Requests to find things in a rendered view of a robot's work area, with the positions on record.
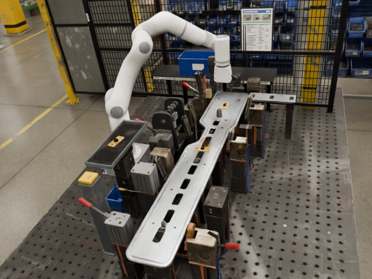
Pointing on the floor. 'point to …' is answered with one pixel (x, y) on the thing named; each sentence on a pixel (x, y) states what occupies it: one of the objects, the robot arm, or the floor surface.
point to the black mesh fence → (230, 47)
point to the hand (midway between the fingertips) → (223, 88)
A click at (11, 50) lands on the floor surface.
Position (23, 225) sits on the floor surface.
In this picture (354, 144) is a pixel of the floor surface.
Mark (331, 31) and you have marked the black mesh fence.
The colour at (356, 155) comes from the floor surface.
